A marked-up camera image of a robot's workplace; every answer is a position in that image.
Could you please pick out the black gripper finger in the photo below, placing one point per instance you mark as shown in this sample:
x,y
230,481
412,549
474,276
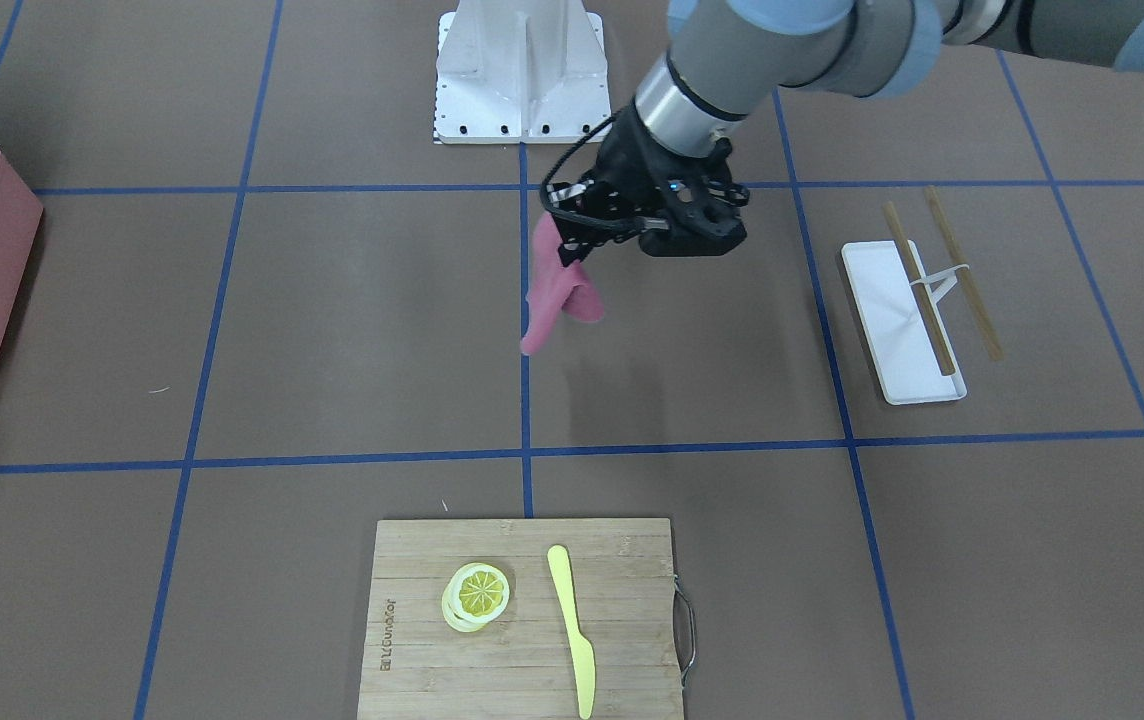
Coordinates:
x,y
575,242

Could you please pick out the bamboo cutting board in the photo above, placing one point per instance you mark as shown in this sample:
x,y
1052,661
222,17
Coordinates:
x,y
519,665

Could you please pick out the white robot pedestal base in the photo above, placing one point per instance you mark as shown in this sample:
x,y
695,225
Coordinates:
x,y
519,72

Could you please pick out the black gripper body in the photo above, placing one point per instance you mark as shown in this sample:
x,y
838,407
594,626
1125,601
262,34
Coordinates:
x,y
628,160

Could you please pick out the yellow lemon slice toy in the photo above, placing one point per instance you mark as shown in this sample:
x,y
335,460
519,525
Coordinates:
x,y
475,596

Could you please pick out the white rack tray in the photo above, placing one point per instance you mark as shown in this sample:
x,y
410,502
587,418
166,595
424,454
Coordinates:
x,y
903,360

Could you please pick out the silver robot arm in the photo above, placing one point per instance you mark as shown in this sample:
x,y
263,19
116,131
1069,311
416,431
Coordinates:
x,y
725,58

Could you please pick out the yellow plastic knife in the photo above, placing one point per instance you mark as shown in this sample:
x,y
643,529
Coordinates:
x,y
581,651

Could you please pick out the magenta wiping cloth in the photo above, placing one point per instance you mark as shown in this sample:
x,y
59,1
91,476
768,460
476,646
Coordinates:
x,y
554,289

